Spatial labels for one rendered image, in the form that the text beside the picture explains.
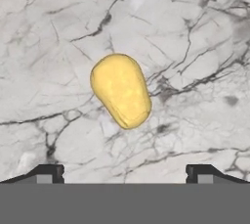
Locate yellow potato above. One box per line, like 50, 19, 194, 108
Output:
90, 53, 153, 130

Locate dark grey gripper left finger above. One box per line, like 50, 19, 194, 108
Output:
0, 163, 65, 185

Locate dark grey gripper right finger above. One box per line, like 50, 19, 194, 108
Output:
186, 163, 250, 185

